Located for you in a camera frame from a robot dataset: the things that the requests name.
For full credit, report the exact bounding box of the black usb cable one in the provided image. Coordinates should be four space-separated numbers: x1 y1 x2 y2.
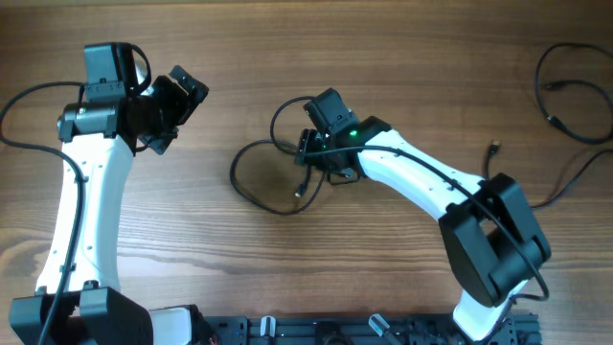
228 138 329 217

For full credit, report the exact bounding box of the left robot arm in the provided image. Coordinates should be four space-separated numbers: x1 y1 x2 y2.
9 42 220 344

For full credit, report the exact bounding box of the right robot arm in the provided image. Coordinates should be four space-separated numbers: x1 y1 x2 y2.
296 88 552 343

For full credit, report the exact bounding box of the black usb cable two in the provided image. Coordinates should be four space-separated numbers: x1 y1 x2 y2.
482 139 613 210

